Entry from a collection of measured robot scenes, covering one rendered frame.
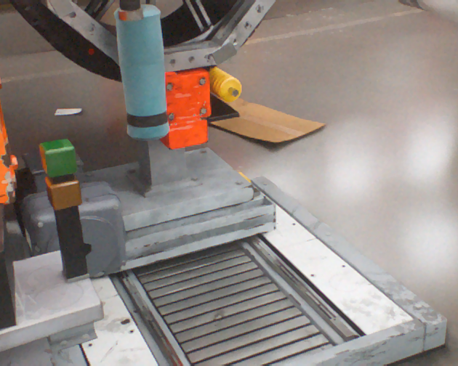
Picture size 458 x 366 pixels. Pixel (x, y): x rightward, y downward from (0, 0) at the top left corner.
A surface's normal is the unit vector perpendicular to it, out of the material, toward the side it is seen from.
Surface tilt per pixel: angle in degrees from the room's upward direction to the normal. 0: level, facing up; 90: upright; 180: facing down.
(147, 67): 92
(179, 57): 90
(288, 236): 0
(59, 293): 0
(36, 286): 0
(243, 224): 90
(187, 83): 90
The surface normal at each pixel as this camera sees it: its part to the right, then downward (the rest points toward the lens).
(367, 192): -0.03, -0.90
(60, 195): 0.43, 0.38
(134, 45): -0.11, 0.40
